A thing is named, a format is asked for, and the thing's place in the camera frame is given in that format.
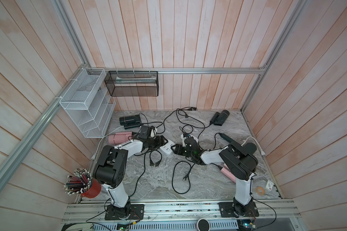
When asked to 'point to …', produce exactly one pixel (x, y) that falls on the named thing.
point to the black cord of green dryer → (163, 123)
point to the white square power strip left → (166, 148)
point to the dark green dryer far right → (219, 119)
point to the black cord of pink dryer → (141, 173)
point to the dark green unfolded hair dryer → (248, 147)
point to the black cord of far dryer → (193, 109)
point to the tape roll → (260, 190)
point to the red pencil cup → (81, 182)
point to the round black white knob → (203, 224)
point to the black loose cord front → (185, 178)
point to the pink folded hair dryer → (119, 137)
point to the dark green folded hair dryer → (130, 122)
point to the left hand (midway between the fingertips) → (164, 144)
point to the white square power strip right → (183, 138)
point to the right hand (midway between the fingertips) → (172, 147)
